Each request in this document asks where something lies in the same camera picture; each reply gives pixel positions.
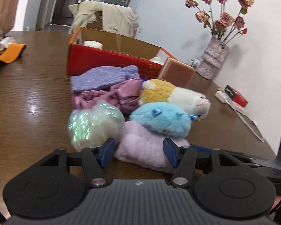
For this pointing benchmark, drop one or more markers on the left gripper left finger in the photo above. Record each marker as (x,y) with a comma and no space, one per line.
(94,160)

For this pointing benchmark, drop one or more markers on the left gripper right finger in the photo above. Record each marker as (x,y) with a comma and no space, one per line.
(183,160)

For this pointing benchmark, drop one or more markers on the blue plush toy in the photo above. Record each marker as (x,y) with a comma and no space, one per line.
(164,118)

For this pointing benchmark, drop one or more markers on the light purple fluffy sock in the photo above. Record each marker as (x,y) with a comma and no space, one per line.
(142,147)

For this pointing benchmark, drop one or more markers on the pink satin scrunchie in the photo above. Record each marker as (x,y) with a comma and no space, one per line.
(124,96)

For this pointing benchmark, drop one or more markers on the white and yellow plush hamster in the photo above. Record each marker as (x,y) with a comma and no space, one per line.
(192,102)

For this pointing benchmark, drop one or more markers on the purple knitted cloth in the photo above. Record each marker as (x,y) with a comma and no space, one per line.
(99,78)

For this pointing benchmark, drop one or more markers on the pink rectangular sponge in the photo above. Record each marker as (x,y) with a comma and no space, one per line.
(176,72)

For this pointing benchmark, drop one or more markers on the white power adapter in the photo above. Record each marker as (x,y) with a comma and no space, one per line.
(222,96)

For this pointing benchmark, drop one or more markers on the red cigarette box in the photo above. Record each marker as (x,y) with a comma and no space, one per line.
(235,96)

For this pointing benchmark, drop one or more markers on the small white bottle by vase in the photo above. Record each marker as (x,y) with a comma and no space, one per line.
(194,63)

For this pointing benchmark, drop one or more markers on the white tissue in box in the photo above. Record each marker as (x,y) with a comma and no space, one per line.
(157,60)

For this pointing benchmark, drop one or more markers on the pink textured ceramic vase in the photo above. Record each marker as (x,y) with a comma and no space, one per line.
(213,58)

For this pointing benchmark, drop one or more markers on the red cardboard box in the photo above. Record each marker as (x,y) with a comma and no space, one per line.
(118,51)

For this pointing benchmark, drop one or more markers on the white jar in box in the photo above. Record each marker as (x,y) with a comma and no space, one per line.
(93,44)

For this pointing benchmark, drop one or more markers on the wooden chair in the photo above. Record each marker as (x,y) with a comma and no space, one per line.
(97,24)

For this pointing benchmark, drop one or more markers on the dried pink flower bouquet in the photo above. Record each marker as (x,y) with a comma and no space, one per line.
(226,27)

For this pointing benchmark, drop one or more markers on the beige jacket on chair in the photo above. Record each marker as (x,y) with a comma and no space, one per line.
(116,19)

